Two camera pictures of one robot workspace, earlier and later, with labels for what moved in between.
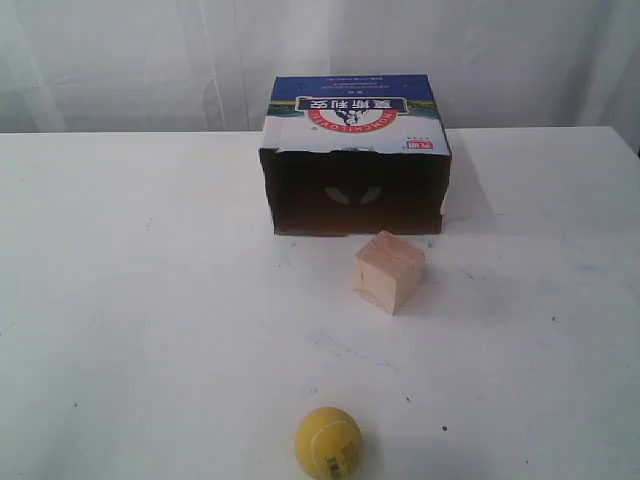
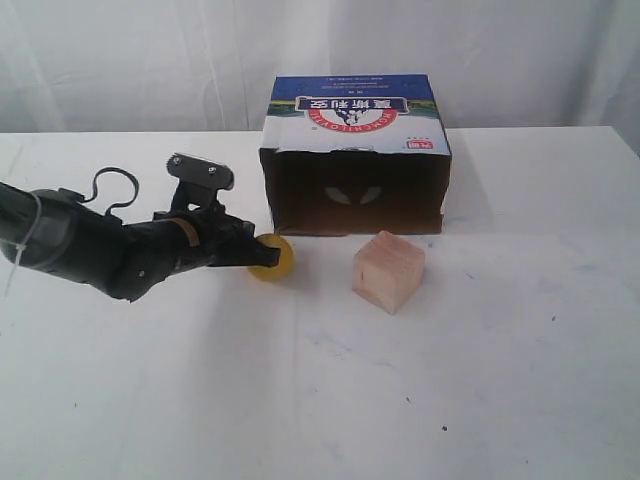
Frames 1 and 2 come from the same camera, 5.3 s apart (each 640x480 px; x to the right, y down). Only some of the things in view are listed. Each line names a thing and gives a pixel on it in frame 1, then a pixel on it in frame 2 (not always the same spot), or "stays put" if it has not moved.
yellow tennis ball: (328, 442) -> (286, 258)
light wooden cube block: (388, 271) stays put
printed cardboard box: (355, 154) stays put
